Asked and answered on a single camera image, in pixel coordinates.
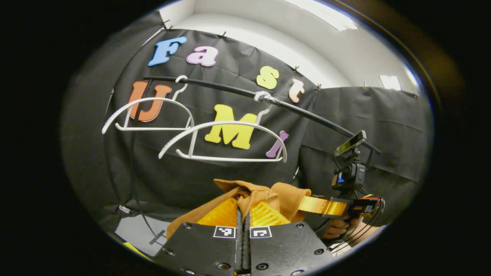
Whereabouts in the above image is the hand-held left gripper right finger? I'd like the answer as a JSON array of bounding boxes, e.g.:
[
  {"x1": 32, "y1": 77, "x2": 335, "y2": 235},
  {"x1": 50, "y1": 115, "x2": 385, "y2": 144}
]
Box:
[{"x1": 245, "y1": 200, "x2": 339, "y2": 276}]

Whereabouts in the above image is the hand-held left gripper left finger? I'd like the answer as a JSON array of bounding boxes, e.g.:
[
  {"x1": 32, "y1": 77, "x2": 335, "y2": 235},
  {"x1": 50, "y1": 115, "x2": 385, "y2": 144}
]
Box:
[{"x1": 153, "y1": 197, "x2": 245, "y2": 276}]

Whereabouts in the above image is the brown jacket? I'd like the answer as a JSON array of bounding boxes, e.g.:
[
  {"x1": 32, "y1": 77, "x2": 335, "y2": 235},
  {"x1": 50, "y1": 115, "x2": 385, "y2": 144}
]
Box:
[{"x1": 166, "y1": 179, "x2": 312, "y2": 240}]

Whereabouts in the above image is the white hanger with taped hook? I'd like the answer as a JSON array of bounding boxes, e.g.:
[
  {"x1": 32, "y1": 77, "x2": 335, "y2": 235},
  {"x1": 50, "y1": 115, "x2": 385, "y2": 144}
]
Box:
[{"x1": 158, "y1": 96, "x2": 288, "y2": 163}]

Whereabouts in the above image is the white plastic hanger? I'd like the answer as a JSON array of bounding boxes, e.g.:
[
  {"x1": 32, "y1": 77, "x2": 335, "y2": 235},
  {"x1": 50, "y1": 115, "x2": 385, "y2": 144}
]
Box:
[{"x1": 102, "y1": 75, "x2": 195, "y2": 135}]

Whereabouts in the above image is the black clothes rack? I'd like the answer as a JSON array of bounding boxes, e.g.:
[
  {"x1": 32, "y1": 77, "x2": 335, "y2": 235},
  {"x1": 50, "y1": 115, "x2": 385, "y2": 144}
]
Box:
[{"x1": 129, "y1": 76, "x2": 383, "y2": 246}]

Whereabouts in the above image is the black backdrop cloth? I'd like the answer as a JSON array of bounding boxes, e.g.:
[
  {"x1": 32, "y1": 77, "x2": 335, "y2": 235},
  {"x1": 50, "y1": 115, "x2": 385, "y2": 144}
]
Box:
[{"x1": 61, "y1": 10, "x2": 434, "y2": 234}]

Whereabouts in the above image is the small ceiling light panel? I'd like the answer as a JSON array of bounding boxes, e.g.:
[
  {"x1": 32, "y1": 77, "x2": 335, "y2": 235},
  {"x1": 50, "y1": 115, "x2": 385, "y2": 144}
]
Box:
[{"x1": 379, "y1": 75, "x2": 402, "y2": 91}]

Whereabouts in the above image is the grey tape wrap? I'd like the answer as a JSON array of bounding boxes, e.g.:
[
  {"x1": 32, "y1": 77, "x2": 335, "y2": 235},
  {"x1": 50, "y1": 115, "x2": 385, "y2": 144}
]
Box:
[{"x1": 254, "y1": 90, "x2": 277, "y2": 105}]

